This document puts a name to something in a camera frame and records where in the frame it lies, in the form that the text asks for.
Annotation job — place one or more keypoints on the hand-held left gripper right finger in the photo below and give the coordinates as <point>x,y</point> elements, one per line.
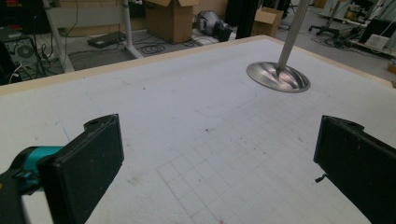
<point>358,161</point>

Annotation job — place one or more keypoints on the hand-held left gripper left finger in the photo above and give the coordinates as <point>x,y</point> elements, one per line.
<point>81,174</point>

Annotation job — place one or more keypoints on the yellow tray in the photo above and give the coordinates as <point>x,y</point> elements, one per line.
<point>392,67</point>

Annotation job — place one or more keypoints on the small white box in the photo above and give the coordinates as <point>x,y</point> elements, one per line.
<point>376,42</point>

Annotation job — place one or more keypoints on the metal stand with round base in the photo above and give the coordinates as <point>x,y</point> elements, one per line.
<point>267,76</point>

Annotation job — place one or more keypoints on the black monitor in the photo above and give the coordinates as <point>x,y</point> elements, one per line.
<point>373,28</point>

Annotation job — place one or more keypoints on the computer tower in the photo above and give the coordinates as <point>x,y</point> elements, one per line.
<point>21,53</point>

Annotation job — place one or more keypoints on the office chair base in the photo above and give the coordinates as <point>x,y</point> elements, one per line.
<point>323,30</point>

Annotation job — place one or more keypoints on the black flat device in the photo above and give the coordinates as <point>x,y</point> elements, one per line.
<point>106,39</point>

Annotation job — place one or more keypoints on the white-legged desk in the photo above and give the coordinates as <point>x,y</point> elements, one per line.
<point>93,17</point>

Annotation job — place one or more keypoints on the small cardboard box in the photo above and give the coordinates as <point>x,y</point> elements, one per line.
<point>266,23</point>

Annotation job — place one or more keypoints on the large open cardboard box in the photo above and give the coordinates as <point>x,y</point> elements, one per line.
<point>171,21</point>

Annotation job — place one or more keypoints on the white sheet on floor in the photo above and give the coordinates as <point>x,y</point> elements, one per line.
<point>199,36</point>

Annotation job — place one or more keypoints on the black upright pillar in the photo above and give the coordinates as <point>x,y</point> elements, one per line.
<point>243,18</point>

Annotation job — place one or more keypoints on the grey and black bag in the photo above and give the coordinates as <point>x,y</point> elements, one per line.
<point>208,25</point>

